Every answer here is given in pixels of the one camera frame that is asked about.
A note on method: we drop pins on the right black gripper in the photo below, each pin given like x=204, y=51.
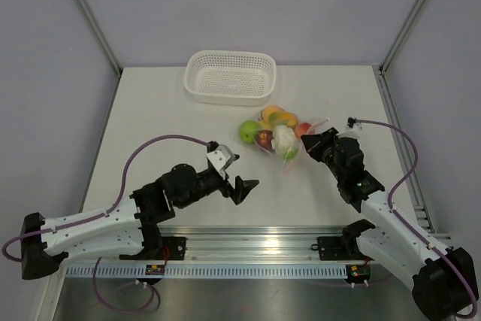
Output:
x=314, y=143

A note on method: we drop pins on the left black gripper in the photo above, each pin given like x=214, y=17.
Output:
x=241, y=189

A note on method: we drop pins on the white fake cauliflower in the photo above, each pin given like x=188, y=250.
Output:
x=285, y=144

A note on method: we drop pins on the clear zip top bag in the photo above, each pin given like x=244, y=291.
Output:
x=320, y=124

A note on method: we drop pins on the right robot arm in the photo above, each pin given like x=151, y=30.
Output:
x=442, y=281

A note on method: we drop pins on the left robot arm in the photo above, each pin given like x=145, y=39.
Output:
x=150, y=205

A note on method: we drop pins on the orange red fake peach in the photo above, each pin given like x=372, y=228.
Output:
x=302, y=129

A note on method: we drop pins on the green fake apple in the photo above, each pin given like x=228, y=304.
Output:
x=248, y=130

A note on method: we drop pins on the yellow green fake mango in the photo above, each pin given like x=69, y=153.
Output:
x=283, y=118

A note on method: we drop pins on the yellow fake fruit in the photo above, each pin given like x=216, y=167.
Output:
x=266, y=112

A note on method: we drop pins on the white perforated plastic basket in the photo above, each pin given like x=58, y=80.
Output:
x=233, y=78

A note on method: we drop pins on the right small circuit board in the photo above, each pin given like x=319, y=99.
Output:
x=358, y=273

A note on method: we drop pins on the small circuit board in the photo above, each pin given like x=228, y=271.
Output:
x=155, y=270
x=358, y=273

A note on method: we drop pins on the left small circuit board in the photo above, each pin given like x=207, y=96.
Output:
x=155, y=270

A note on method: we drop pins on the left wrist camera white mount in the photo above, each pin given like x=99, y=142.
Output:
x=218, y=155

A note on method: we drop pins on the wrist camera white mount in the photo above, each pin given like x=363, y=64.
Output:
x=353, y=129
x=218, y=155

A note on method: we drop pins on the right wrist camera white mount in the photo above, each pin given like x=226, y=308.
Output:
x=353, y=129

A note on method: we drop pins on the aluminium mounting rail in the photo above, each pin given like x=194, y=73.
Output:
x=203, y=245

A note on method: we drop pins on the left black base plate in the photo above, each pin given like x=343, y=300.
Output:
x=170, y=248

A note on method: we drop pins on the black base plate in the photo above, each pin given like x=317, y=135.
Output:
x=338, y=248
x=170, y=248

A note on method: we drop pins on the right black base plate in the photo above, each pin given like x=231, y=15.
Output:
x=338, y=248

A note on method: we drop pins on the white slotted cable duct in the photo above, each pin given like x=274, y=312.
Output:
x=214, y=271

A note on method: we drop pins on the right aluminium frame post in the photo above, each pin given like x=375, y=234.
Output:
x=402, y=35

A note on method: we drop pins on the aluminium frame post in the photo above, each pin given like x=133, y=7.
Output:
x=402, y=35
x=92, y=23

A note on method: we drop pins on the left aluminium frame post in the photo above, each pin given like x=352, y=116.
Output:
x=92, y=23

